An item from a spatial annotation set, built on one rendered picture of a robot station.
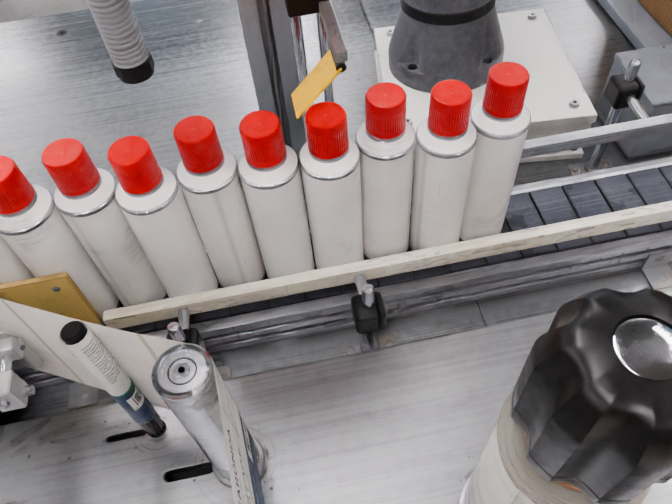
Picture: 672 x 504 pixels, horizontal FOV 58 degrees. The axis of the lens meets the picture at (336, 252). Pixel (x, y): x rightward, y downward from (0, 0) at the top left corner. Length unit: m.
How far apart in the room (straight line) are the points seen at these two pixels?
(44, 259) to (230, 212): 0.16
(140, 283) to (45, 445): 0.17
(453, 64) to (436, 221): 0.27
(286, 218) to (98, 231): 0.16
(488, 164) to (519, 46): 0.36
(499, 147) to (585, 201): 0.20
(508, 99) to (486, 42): 0.30
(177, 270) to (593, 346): 0.40
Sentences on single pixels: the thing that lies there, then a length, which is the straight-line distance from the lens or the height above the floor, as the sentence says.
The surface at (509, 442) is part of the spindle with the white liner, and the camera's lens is 0.37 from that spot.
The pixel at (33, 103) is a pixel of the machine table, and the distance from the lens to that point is 1.03.
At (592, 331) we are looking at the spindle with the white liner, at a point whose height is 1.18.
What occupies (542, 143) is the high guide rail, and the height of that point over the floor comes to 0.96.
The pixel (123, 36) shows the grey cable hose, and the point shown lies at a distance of 0.54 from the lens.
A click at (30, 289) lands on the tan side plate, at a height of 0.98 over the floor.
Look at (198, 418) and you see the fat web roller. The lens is 0.41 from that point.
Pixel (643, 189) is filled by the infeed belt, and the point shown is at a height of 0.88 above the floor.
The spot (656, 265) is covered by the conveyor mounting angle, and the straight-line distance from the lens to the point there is 0.76.
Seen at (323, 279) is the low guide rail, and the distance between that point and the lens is 0.59.
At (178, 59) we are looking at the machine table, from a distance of 1.02.
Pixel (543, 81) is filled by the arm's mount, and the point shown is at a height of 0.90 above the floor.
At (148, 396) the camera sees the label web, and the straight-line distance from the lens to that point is 0.54.
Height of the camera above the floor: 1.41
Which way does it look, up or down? 54 degrees down
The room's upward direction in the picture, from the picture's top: 6 degrees counter-clockwise
